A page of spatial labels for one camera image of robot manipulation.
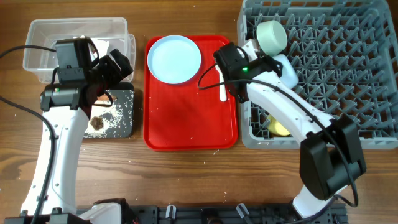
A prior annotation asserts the green bowl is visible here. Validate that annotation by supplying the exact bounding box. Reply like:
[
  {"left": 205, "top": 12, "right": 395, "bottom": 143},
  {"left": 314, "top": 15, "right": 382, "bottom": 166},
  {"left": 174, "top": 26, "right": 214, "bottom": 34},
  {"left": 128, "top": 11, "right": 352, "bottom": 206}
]
[{"left": 256, "top": 21, "right": 287, "bottom": 57}]

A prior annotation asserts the small light blue bowl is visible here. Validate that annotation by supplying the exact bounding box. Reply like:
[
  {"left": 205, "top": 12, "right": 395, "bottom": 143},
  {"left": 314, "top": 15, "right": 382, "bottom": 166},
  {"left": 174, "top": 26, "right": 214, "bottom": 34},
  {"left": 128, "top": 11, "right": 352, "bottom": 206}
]
[{"left": 273, "top": 54, "right": 299, "bottom": 89}]

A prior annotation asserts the yellow plastic cup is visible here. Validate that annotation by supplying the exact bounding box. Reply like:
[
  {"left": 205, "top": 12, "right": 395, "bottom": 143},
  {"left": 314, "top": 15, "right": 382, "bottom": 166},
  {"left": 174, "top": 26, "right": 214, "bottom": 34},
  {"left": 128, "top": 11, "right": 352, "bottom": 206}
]
[{"left": 267, "top": 115, "right": 290, "bottom": 136}]

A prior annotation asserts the large light blue plate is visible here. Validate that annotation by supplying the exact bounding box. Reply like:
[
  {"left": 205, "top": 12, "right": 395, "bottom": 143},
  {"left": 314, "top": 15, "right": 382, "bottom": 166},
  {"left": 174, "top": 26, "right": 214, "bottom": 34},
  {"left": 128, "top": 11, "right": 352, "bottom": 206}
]
[{"left": 147, "top": 35, "right": 202, "bottom": 85}]

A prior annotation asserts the brown carrot piece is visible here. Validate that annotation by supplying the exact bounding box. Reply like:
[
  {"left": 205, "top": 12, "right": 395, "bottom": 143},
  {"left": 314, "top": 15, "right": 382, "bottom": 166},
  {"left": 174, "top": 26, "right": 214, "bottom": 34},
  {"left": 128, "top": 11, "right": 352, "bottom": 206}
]
[{"left": 96, "top": 95, "right": 117, "bottom": 103}]

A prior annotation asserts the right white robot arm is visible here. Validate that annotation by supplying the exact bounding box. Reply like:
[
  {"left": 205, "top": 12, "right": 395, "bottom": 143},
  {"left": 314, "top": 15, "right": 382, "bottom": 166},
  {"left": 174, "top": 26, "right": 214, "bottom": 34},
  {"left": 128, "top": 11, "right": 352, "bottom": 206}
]
[{"left": 213, "top": 43, "right": 366, "bottom": 221}]

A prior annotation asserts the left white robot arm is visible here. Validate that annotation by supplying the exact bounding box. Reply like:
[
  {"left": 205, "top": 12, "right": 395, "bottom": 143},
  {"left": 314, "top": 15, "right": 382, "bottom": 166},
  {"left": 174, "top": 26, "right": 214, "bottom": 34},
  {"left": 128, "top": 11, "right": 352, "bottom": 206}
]
[{"left": 4, "top": 45, "right": 134, "bottom": 223}]

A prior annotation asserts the black waste tray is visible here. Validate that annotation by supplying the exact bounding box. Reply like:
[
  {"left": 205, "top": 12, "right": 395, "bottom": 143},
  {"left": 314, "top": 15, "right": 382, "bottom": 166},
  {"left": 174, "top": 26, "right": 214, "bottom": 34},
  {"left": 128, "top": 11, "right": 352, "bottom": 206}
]
[{"left": 82, "top": 82, "right": 135, "bottom": 140}]

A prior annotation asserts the grey dishwasher rack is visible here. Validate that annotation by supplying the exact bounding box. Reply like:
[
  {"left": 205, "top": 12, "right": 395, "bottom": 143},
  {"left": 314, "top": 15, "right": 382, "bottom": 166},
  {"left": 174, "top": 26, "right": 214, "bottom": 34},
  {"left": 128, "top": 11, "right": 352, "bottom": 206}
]
[{"left": 237, "top": 0, "right": 397, "bottom": 150}]

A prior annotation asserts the crumpled white paper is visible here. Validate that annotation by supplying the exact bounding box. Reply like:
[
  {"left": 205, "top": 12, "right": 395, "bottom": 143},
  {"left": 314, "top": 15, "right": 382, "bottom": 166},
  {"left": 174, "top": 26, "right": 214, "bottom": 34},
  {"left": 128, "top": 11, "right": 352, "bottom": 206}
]
[{"left": 88, "top": 38, "right": 109, "bottom": 61}]

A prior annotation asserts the pile of rice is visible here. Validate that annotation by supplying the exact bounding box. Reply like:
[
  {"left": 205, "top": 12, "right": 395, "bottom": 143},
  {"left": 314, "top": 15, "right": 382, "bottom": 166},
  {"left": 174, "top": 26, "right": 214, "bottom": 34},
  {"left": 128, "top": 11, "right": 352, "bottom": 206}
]
[{"left": 83, "top": 90, "right": 134, "bottom": 138}]

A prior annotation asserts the white plastic spoon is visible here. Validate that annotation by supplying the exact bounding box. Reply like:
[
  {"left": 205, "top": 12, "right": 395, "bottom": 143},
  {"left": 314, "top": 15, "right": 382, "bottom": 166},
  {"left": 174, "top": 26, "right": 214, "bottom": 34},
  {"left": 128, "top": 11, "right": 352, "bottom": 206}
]
[{"left": 215, "top": 65, "right": 227, "bottom": 102}]

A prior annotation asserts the brown food lump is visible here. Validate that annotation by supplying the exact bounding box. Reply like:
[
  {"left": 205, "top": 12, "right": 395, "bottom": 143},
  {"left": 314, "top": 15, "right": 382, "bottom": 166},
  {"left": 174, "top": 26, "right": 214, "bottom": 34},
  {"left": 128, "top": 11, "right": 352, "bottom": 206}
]
[{"left": 90, "top": 116, "right": 104, "bottom": 131}]

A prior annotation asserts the clear plastic bin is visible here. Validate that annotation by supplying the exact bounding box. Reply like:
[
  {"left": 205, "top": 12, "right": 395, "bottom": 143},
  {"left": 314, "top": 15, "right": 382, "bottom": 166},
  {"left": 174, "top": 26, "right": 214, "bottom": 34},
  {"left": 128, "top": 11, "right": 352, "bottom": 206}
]
[{"left": 23, "top": 17, "right": 136, "bottom": 84}]

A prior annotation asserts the red plastic tray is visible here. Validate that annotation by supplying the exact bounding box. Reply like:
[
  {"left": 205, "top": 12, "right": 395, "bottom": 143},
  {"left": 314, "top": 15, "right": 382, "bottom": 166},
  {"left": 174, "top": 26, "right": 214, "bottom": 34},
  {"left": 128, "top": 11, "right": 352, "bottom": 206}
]
[{"left": 143, "top": 35, "right": 238, "bottom": 151}]

